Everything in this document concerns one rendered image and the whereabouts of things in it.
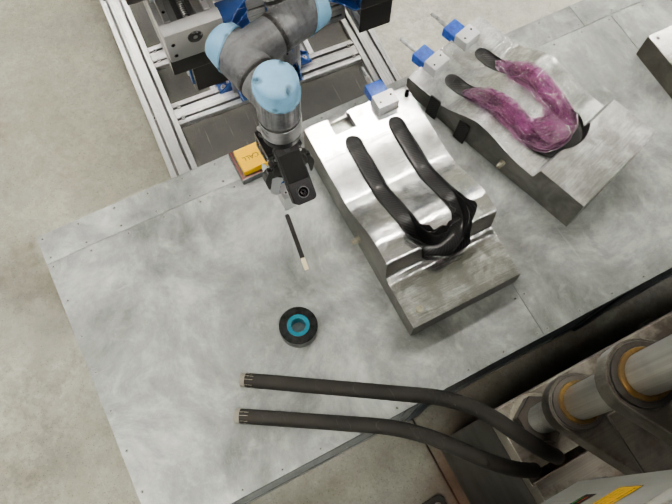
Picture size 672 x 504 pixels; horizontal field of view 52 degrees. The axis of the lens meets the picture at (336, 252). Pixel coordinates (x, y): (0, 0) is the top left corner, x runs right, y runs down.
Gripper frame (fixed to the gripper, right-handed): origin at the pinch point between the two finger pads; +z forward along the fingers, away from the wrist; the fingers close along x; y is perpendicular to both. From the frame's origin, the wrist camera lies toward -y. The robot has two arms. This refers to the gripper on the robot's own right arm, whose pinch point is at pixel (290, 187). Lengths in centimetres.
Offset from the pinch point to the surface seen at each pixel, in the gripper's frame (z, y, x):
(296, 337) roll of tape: 11.5, -25.8, 11.9
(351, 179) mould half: 6.6, -1.1, -13.7
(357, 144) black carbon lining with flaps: 6.5, 5.8, -18.9
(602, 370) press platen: -33, -60, -20
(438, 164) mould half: 6.5, -6.6, -32.4
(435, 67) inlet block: 6.9, 15.8, -44.8
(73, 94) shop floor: 95, 115, 38
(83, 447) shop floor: 95, -7, 79
